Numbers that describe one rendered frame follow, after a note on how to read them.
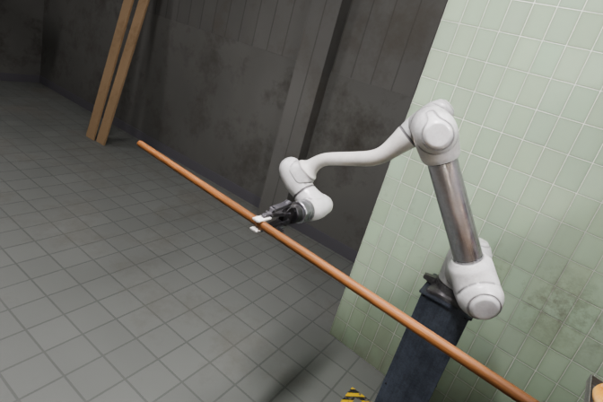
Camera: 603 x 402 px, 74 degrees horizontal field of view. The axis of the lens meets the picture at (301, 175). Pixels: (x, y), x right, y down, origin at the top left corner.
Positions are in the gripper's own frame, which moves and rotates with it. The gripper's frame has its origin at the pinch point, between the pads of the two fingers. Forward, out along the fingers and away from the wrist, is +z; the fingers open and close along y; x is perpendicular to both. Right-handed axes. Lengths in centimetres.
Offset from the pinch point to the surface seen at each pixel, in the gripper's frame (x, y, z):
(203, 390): 27, 120, -22
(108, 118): 377, 88, -146
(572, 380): -113, 54, -120
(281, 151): 153, 45, -199
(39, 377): 80, 119, 35
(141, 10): 379, -42, -172
